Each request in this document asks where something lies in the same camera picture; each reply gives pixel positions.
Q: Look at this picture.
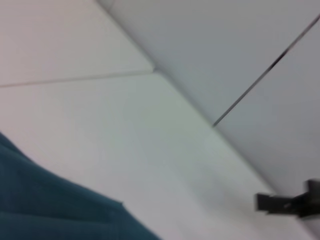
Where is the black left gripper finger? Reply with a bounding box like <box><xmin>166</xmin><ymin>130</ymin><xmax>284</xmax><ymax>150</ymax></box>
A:
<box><xmin>254</xmin><ymin>178</ymin><xmax>320</xmax><ymax>220</ymax></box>

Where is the blue t-shirt with FREE print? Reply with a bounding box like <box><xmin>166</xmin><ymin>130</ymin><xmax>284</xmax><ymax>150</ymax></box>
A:
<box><xmin>0</xmin><ymin>131</ymin><xmax>164</xmax><ymax>240</ymax></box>

